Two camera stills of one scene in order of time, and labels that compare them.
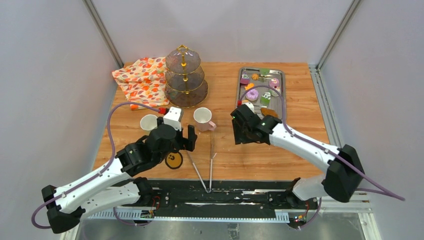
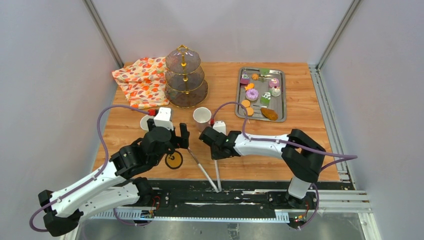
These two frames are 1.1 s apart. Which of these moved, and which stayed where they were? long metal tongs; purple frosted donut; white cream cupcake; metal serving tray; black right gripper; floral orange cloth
Moved: black right gripper; long metal tongs
Stayed: purple frosted donut; white cream cupcake; floral orange cloth; metal serving tray
